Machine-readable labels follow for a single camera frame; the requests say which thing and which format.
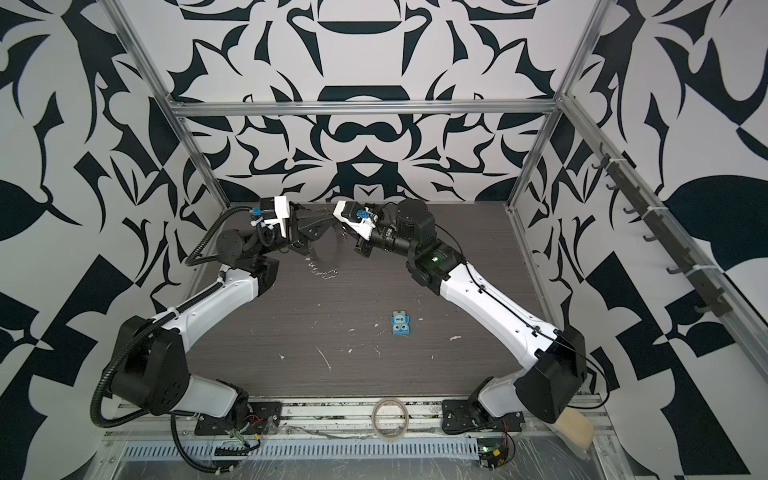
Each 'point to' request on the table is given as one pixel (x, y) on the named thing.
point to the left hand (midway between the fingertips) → (339, 210)
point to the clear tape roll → (373, 418)
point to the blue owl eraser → (400, 322)
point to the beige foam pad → (576, 427)
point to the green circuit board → (492, 452)
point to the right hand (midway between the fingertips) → (335, 216)
